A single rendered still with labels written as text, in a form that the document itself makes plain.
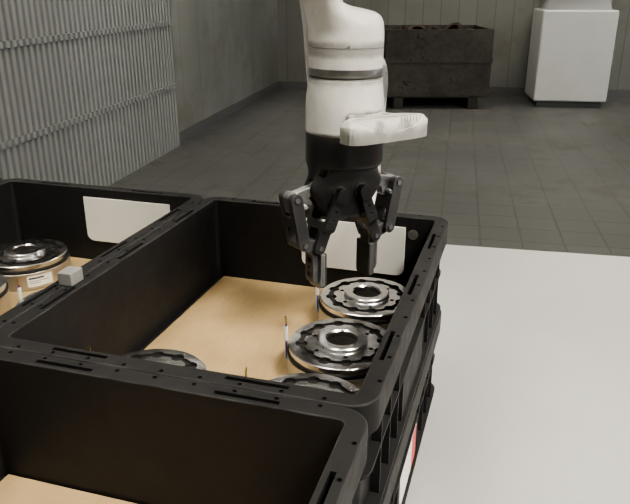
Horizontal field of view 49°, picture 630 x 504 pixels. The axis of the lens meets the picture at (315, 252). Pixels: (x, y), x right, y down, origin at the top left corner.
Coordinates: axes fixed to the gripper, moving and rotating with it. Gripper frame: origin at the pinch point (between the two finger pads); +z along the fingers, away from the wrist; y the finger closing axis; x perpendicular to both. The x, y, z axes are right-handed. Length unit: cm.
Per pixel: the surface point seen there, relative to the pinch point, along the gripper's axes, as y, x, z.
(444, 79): -462, -460, 56
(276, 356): 8.6, 1.0, 7.5
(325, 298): 0.7, -1.8, 4.2
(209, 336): 12.3, -6.5, 7.5
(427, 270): -2.2, 10.4, -2.6
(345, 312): 1.0, 2.1, 4.2
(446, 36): -461, -461, 15
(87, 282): 24.7, -4.3, -2.4
